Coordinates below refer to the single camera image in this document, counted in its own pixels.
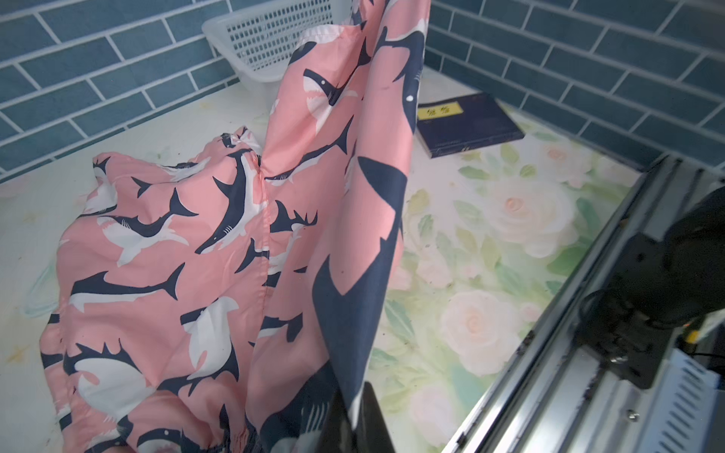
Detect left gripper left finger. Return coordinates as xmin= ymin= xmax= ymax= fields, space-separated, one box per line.
xmin=315 ymin=391 xmax=356 ymax=453

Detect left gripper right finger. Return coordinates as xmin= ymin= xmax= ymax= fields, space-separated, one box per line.
xmin=355 ymin=382 xmax=395 ymax=453

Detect pink shark-print shorts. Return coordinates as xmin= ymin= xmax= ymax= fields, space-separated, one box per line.
xmin=40 ymin=1 xmax=430 ymax=452

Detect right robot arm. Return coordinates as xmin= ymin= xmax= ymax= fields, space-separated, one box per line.
xmin=576 ymin=189 xmax=724 ymax=389

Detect dark blue book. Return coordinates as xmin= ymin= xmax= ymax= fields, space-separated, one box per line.
xmin=416 ymin=92 xmax=525 ymax=159

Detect white plastic basket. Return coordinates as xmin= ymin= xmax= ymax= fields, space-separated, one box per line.
xmin=202 ymin=0 xmax=351 ymax=108

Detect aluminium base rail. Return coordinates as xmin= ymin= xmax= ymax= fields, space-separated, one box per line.
xmin=447 ymin=158 xmax=724 ymax=452

